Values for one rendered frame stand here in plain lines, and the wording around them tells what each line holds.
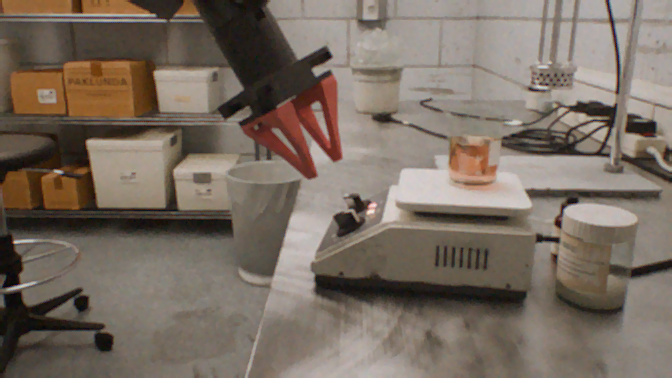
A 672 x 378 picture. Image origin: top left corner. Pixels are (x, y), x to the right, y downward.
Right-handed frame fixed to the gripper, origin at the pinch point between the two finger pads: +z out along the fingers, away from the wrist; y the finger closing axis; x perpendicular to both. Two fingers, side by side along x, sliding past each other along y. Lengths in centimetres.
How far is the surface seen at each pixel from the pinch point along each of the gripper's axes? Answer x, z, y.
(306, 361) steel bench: -6.4, 10.7, -14.5
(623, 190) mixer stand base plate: 0, 28, 42
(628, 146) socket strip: 11, 31, 67
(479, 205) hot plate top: -10.2, 9.6, 5.2
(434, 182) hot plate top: -3.4, 7.7, 8.1
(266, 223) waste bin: 145, 29, 63
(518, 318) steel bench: -11.4, 19.0, 1.7
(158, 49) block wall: 227, -58, 103
